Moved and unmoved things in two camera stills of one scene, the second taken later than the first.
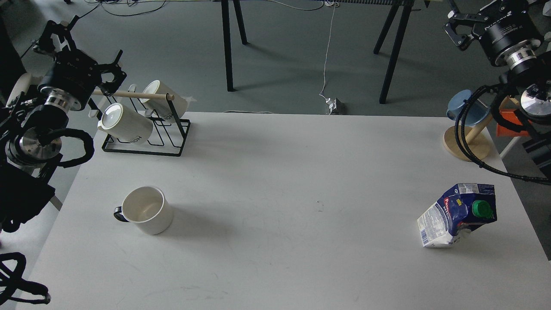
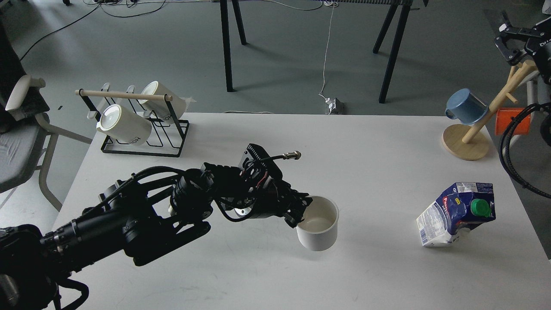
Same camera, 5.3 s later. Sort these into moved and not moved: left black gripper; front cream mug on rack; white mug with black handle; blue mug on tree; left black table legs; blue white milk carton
Moved: white mug with black handle; left black gripper
Not moved: blue mug on tree; front cream mug on rack; blue white milk carton; left black table legs
